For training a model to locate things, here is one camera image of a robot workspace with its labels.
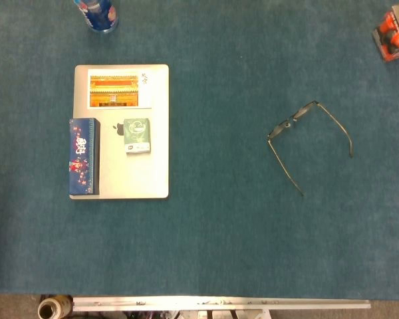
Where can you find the thin-framed eyeglasses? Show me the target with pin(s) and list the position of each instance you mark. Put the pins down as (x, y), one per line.
(282, 128)

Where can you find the blue felt table cloth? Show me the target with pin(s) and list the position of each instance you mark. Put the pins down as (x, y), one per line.
(219, 216)

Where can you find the silver laptop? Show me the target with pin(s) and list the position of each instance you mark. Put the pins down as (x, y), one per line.
(133, 172)

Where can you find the palace picture postcard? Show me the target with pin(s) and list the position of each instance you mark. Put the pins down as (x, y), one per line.
(113, 89)

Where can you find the blue patterned pencil box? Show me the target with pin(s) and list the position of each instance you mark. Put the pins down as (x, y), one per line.
(83, 156)

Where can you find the brown tape roll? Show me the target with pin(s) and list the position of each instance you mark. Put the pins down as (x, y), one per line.
(63, 304)

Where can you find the red and black object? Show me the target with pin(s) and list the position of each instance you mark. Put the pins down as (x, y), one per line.
(394, 36)

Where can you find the aluminium profile rail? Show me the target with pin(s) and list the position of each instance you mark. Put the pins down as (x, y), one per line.
(219, 303)

